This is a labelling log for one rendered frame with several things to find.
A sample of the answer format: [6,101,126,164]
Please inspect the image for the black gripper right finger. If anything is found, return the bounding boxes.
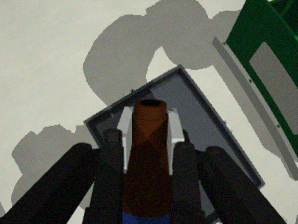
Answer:
[167,108,287,224]

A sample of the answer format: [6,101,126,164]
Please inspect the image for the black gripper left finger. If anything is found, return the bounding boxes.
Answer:
[0,107,134,224]

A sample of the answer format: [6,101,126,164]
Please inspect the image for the green crate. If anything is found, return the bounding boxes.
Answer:
[226,0,298,158]

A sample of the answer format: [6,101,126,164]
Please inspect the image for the brown bottle with blue label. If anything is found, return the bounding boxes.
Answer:
[122,99,172,224]

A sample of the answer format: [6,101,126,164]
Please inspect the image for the dark grey tray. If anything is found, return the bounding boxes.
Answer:
[84,64,265,224]

